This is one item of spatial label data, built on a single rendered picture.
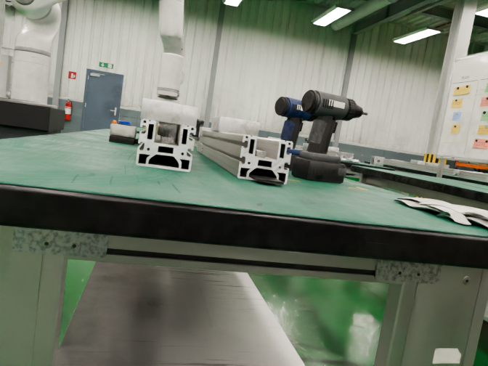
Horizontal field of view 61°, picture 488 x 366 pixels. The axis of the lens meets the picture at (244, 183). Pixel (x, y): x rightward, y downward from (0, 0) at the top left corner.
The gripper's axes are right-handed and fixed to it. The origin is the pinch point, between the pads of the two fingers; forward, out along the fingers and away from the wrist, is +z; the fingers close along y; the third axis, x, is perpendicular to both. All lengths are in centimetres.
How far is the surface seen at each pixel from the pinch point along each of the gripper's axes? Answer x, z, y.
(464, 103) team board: -188, -68, -277
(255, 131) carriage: 54, -7, -23
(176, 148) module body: 86, -1, -2
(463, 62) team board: -200, -108, -277
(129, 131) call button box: 22.4, -1.1, 10.8
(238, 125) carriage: 54, -8, -19
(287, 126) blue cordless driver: 42, -10, -36
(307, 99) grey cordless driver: 66, -16, -32
